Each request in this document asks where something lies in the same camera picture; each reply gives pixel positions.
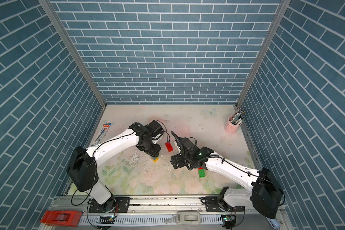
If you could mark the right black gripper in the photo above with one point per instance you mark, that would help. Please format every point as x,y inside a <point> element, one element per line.
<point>174,161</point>

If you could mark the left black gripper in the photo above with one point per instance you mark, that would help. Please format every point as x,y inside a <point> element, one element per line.
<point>155,152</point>

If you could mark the green small square lego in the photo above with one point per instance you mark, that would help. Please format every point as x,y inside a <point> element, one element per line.
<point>201,173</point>

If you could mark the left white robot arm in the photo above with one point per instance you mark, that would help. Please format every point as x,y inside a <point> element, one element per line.
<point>84,162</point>

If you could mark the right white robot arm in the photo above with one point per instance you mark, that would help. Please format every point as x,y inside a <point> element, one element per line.
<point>263,191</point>

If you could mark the red long lego brick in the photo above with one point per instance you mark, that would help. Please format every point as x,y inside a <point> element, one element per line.
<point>169,146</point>

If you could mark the pen package box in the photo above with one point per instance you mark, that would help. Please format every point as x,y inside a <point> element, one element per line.
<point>100,136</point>

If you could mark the pink pen cup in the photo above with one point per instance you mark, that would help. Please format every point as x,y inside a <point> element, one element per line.
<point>231,128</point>

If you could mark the pens in cup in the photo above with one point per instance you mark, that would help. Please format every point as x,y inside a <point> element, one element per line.
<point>237,117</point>

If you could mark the light blue object corner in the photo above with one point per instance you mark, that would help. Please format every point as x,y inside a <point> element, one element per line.
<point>274,223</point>

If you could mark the grey clamp handle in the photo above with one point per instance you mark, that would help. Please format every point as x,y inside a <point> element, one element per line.
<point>185,218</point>

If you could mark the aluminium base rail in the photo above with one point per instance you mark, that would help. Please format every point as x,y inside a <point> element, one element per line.
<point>148,211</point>

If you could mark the red tool on rail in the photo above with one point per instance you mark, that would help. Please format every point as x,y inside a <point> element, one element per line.
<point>69,218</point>

